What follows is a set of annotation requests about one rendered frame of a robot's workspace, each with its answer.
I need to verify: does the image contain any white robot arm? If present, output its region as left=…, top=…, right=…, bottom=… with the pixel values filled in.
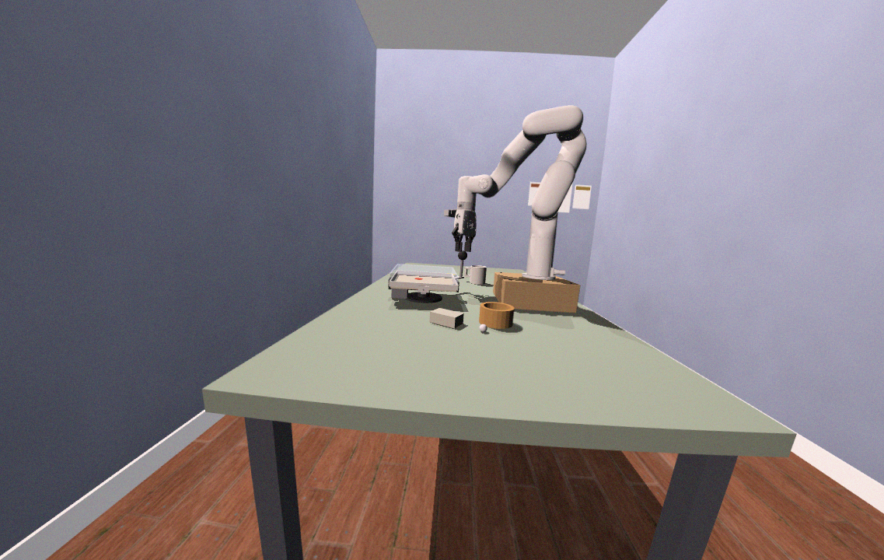
left=444, top=106, right=587, bottom=280

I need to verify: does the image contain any white mug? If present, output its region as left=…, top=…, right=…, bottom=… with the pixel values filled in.
left=464, top=265, right=487, bottom=285

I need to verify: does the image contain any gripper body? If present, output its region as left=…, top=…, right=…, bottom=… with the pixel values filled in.
left=454, top=209, right=477, bottom=236

